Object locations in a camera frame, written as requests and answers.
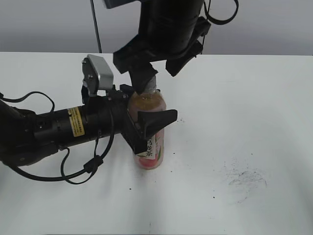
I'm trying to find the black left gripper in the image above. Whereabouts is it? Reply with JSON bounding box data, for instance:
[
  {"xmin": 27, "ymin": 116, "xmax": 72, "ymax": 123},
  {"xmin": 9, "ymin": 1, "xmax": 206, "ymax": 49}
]
[{"xmin": 84, "ymin": 84, "xmax": 178, "ymax": 154}]

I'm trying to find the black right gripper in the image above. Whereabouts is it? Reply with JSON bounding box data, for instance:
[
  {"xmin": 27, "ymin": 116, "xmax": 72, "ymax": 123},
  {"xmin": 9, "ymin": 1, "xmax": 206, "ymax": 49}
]
[{"xmin": 113, "ymin": 35, "xmax": 203, "ymax": 94}]

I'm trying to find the peach oolong tea bottle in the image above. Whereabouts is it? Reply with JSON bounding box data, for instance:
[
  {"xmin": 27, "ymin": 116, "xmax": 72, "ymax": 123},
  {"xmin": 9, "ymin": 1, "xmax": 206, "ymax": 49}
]
[{"xmin": 128, "ymin": 90, "xmax": 166, "ymax": 170}]

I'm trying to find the white bottle cap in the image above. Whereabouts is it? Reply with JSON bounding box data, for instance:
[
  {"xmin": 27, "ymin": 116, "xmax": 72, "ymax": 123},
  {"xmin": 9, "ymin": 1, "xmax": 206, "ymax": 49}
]
[{"xmin": 143, "ymin": 76, "xmax": 157, "ymax": 94}]

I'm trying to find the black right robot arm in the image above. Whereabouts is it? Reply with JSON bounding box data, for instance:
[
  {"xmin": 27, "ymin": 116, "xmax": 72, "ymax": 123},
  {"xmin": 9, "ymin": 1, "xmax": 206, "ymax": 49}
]
[{"xmin": 113, "ymin": 0, "xmax": 211, "ymax": 94}]

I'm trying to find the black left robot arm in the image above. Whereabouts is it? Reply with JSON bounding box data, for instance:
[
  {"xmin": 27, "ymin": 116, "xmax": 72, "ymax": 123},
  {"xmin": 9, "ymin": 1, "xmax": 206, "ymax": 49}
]
[{"xmin": 0, "ymin": 84, "xmax": 178, "ymax": 166}]

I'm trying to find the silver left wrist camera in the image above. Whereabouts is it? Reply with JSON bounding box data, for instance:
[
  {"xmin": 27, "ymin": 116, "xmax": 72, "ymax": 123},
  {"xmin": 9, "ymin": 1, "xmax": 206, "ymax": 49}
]
[{"xmin": 82, "ymin": 54, "xmax": 114, "ymax": 97}]

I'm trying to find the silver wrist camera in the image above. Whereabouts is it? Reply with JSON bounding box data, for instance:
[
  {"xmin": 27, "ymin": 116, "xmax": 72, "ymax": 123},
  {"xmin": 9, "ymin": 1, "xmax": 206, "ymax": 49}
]
[
  {"xmin": 82, "ymin": 54, "xmax": 114, "ymax": 97},
  {"xmin": 102, "ymin": 0, "xmax": 136, "ymax": 9}
]

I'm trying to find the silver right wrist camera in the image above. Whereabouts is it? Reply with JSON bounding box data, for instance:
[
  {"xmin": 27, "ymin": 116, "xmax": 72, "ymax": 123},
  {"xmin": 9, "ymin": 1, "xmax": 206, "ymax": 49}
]
[{"xmin": 102, "ymin": 0, "xmax": 136, "ymax": 9}]

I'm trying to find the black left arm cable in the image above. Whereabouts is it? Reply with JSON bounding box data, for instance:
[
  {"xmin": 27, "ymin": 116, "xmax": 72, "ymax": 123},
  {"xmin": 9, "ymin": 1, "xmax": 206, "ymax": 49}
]
[{"xmin": 0, "ymin": 92, "xmax": 114, "ymax": 185}]

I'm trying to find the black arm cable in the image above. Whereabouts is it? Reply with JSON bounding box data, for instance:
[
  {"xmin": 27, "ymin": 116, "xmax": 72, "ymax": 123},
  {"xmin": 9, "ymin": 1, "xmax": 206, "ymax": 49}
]
[
  {"xmin": 0, "ymin": 92, "xmax": 114, "ymax": 185},
  {"xmin": 202, "ymin": 0, "xmax": 240, "ymax": 25}
]

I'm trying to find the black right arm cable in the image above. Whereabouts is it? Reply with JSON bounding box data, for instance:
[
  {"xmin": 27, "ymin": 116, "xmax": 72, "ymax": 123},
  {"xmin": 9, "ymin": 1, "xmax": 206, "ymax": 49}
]
[{"xmin": 202, "ymin": 0, "xmax": 240, "ymax": 25}]

